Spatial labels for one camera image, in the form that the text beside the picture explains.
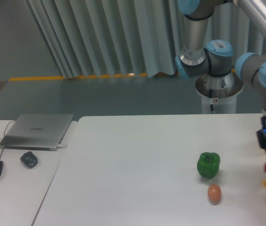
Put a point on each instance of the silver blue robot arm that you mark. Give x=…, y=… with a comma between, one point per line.
x=213, y=59

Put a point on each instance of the brown egg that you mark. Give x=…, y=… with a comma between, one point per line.
x=214, y=193

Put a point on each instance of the green bell pepper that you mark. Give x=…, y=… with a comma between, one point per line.
x=208, y=165

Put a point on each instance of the grey pleated curtain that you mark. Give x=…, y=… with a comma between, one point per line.
x=110, y=37

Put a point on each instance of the silver closed laptop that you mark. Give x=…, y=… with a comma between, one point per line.
x=37, y=132

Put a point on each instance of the black power adapter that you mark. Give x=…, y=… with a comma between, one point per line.
x=29, y=159

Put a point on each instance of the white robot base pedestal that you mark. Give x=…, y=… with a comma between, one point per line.
x=219, y=94

